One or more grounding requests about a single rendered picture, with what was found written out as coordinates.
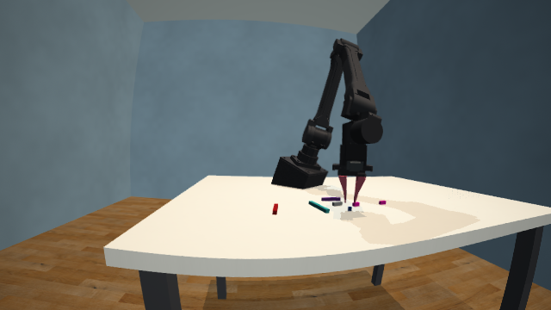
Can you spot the turquoise rod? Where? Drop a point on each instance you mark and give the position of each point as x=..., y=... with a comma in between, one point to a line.
x=319, y=207

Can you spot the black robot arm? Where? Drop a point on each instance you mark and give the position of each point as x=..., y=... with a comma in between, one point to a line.
x=366, y=130

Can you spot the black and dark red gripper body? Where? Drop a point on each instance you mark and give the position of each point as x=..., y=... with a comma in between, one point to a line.
x=341, y=170

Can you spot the purple rod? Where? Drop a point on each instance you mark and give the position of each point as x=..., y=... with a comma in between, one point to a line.
x=326, y=199

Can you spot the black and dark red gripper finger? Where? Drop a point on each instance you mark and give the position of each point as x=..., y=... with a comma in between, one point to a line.
x=358, y=186
x=343, y=181

